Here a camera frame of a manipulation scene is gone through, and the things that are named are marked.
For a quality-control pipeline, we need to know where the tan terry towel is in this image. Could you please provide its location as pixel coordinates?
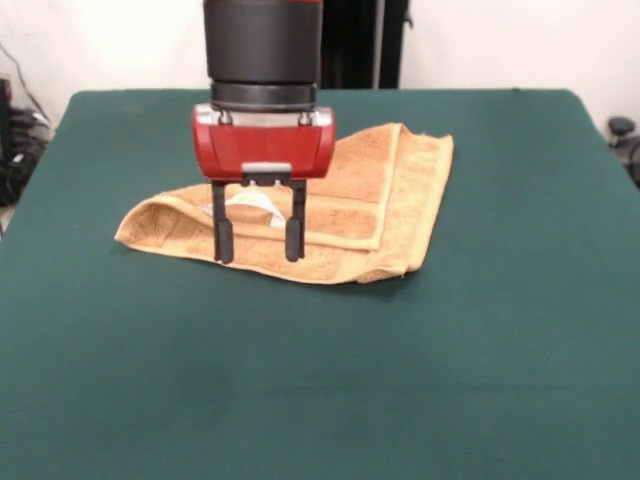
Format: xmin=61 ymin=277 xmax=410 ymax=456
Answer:
xmin=113 ymin=122 xmax=455 ymax=287

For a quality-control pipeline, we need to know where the dark green table cloth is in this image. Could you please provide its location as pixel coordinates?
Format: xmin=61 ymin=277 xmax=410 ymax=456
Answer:
xmin=0 ymin=87 xmax=640 ymax=480

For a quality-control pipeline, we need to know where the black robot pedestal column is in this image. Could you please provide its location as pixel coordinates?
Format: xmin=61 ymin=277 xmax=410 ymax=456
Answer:
xmin=319 ymin=0 xmax=411 ymax=90

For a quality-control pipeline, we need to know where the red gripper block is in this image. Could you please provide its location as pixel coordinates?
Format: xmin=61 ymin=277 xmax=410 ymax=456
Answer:
xmin=191 ymin=103 xmax=337 ymax=265

